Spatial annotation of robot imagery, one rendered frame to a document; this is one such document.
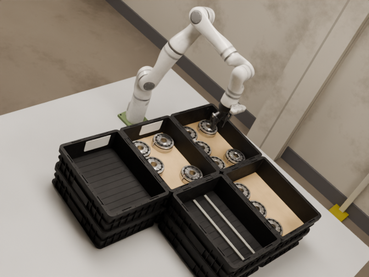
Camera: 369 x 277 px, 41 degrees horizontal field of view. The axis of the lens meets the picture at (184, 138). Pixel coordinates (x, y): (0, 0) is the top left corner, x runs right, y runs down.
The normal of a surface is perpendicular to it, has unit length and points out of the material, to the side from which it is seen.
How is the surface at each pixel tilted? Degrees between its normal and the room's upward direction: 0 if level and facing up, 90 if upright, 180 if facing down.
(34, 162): 0
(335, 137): 90
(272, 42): 90
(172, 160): 0
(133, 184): 0
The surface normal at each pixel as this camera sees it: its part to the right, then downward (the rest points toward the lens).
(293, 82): -0.67, 0.30
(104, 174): 0.33, -0.70
